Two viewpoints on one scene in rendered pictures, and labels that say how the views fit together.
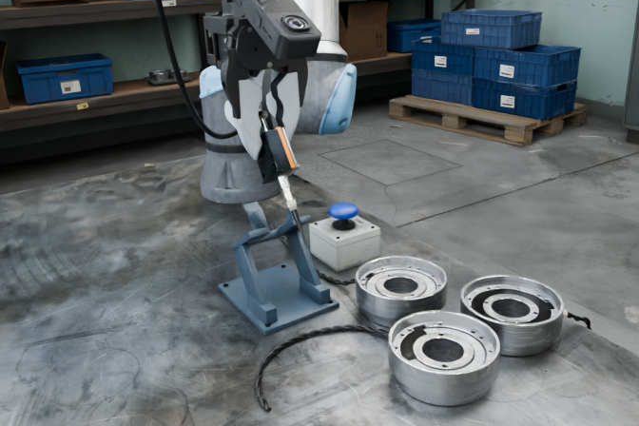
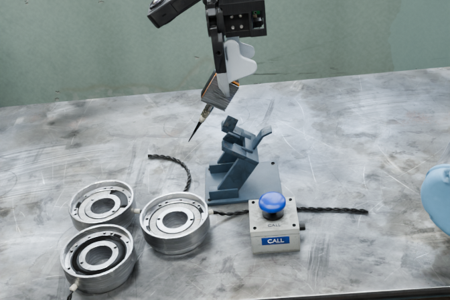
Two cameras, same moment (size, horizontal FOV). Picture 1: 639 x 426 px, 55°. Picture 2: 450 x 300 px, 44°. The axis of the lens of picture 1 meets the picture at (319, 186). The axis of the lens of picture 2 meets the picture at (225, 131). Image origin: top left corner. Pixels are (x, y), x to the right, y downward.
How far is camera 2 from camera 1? 1.23 m
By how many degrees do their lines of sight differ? 105
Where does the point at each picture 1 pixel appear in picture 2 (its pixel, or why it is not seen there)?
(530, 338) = (71, 247)
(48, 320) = (292, 105)
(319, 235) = not seen: hidden behind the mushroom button
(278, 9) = not seen: outside the picture
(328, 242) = not seen: hidden behind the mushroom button
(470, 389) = (75, 205)
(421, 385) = (94, 191)
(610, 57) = not seen: outside the picture
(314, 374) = (157, 177)
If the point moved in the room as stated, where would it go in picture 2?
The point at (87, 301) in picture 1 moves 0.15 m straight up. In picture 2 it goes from (304, 116) to (302, 48)
